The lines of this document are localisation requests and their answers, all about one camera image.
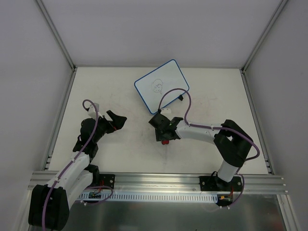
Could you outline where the blue framed whiteboard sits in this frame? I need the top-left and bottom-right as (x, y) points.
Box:
(134, 59), (190, 115)

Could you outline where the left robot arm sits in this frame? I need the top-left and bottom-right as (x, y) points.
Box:
(28, 110), (127, 231)

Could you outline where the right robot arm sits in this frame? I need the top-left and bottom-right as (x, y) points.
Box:
(149, 113), (253, 192)

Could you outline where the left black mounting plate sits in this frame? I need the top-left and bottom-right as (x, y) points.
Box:
(99, 174), (116, 189)

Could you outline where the black mounting plate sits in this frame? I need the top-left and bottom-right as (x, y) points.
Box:
(199, 176), (243, 192)
(99, 174), (116, 189)

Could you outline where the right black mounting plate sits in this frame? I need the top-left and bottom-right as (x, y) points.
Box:
(199, 176), (243, 192)

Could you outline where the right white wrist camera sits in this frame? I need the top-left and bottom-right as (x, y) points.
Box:
(160, 108), (171, 115)

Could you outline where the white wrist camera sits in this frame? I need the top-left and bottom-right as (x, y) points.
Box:
(160, 108), (171, 115)
(88, 103), (101, 120)

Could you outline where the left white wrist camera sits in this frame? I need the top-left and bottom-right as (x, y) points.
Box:
(88, 103), (101, 120)

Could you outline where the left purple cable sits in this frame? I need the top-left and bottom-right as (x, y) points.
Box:
(41, 100), (100, 230)

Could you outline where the purple cable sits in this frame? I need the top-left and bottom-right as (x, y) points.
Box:
(41, 100), (100, 230)
(157, 88), (260, 174)

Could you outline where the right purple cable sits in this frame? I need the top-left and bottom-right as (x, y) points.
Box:
(157, 88), (260, 174)

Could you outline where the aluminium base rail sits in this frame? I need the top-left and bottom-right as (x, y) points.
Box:
(27, 170), (288, 193)

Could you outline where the white slotted cable duct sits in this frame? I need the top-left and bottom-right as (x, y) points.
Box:
(77, 191), (218, 204)

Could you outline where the left aluminium frame post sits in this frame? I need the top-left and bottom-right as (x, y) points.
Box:
(36, 0), (77, 72)

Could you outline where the aluminium frame post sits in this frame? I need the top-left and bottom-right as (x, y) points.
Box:
(241, 0), (289, 72)
(36, 0), (77, 72)

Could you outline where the right aluminium frame post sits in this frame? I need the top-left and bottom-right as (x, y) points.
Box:
(241, 0), (289, 72)

